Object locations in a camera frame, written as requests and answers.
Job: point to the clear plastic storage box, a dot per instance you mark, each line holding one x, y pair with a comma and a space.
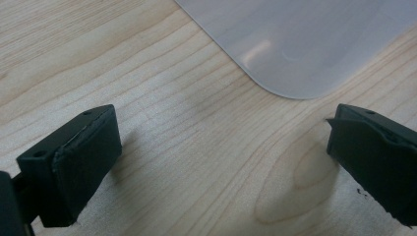
311, 49

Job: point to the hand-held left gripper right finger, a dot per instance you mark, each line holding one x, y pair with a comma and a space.
377, 164

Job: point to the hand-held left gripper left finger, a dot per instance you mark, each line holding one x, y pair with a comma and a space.
82, 164

